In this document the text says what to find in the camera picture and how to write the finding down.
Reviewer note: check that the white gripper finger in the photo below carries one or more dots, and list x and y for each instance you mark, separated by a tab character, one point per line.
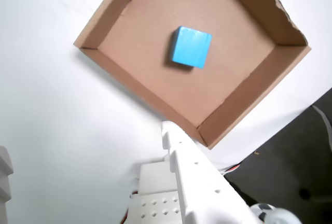
5	182
199	182

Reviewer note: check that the blue cube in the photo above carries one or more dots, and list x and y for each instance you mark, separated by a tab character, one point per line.
192	47

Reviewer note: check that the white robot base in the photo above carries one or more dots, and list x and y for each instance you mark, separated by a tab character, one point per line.
155	198

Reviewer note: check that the brown cardboard box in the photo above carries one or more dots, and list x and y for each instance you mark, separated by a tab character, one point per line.
181	91

